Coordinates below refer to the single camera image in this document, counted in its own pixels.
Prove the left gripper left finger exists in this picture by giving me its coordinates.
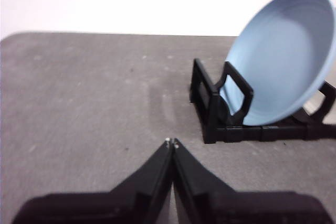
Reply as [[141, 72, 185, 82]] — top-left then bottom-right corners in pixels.
[[10, 137, 174, 224]]

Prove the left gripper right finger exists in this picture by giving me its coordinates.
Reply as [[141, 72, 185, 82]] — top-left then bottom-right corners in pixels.
[[172, 137, 330, 224]]

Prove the blue plate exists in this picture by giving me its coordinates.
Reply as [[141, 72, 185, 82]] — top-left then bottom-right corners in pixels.
[[217, 0, 336, 126]]

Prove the black plate rack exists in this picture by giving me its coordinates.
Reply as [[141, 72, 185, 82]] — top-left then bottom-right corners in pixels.
[[188, 58, 336, 145]]

